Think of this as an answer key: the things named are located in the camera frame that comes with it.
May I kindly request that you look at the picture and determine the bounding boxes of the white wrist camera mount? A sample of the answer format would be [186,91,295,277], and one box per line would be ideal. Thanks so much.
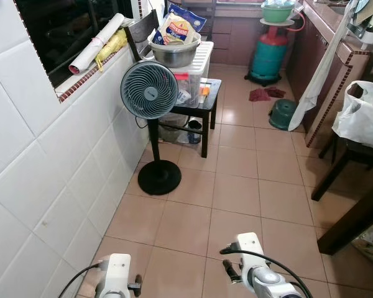
[236,232,268,281]
[96,253,132,298]

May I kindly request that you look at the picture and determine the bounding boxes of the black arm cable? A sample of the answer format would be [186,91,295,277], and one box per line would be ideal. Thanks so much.
[219,243,315,298]
[57,261,106,298]

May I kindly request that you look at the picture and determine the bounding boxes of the dark wooden table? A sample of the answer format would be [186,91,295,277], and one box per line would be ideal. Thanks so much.
[316,177,373,256]

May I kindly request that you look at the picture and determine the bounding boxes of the clear plastic storage box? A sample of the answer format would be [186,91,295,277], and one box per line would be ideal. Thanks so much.
[173,42,213,108]

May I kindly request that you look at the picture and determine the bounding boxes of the yellow blue snack bag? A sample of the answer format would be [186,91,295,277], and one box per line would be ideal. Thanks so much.
[152,3,207,46]

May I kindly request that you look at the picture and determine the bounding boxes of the green plastic basin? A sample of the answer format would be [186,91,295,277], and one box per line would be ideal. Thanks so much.
[260,0,297,25]

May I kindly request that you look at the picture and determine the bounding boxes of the rolled white paper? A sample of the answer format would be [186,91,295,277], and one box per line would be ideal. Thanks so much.
[68,13,126,75]

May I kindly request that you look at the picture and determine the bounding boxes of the large steel mixing basin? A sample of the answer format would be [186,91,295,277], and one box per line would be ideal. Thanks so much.
[148,31,202,68]

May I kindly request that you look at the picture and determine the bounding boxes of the black wooden side table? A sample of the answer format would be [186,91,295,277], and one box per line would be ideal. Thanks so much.
[150,78,223,158]

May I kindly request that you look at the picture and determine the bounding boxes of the white plastic bag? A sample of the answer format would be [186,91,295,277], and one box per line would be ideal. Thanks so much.
[332,81,373,153]

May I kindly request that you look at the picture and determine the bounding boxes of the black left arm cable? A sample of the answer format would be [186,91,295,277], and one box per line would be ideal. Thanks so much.
[57,261,106,298]

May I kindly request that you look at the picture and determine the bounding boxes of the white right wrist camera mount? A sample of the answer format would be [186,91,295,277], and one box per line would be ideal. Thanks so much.
[236,232,268,281]

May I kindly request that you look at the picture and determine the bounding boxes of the teal gas cylinder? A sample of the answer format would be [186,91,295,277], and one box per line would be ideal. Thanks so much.
[247,25,290,86]

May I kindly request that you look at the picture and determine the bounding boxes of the white hanging cloth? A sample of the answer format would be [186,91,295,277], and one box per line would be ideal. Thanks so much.
[288,0,356,132]

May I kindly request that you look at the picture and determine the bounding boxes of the dark slatted chair back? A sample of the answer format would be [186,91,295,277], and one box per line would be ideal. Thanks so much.
[124,9,160,63]

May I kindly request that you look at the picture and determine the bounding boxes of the dark wooden chair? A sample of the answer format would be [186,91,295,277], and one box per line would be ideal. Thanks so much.
[311,132,373,202]

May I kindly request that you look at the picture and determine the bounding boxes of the grey standing fan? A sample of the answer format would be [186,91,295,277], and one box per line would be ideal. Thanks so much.
[120,60,183,196]

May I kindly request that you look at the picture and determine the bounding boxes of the red rag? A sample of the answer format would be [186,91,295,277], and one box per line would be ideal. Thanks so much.
[248,87,286,103]

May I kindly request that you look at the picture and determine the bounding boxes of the brown kitchen counter cabinet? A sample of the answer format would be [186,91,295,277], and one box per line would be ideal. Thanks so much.
[285,0,373,150]

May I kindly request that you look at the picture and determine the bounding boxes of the dark window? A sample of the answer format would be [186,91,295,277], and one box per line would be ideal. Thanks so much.
[15,0,136,89]

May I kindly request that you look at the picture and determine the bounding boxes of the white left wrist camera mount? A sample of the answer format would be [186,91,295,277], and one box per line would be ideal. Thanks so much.
[96,253,132,298]

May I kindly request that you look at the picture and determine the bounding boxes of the green plastic stool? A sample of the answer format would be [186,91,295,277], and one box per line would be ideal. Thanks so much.
[269,98,298,130]

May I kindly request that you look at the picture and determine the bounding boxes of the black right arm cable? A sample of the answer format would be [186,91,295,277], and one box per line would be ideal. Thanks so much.
[219,243,315,298]

